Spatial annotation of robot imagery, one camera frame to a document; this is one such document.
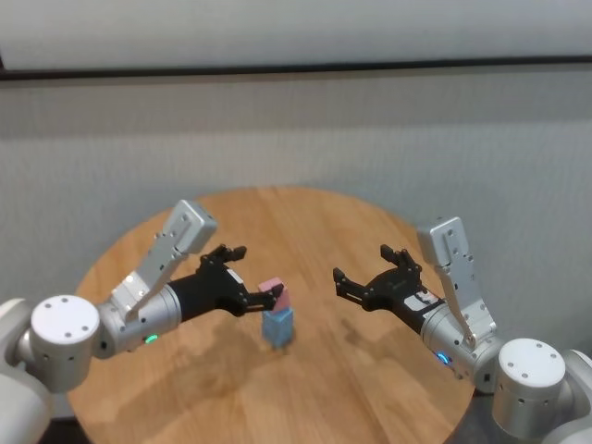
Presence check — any black wall rail strip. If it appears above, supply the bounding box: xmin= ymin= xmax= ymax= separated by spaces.
xmin=0 ymin=55 xmax=592 ymax=83

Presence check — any pink wooden cube block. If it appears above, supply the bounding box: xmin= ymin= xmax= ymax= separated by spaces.
xmin=257 ymin=277 xmax=292 ymax=315

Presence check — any blue wooden cube block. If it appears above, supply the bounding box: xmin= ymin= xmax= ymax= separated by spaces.
xmin=262 ymin=306 xmax=294 ymax=335
xmin=263 ymin=328 xmax=294 ymax=352

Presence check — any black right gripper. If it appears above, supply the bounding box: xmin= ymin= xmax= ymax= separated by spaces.
xmin=331 ymin=244 xmax=446 ymax=336

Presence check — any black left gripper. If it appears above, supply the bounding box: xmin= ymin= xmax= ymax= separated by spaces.
xmin=168 ymin=243 xmax=284 ymax=324

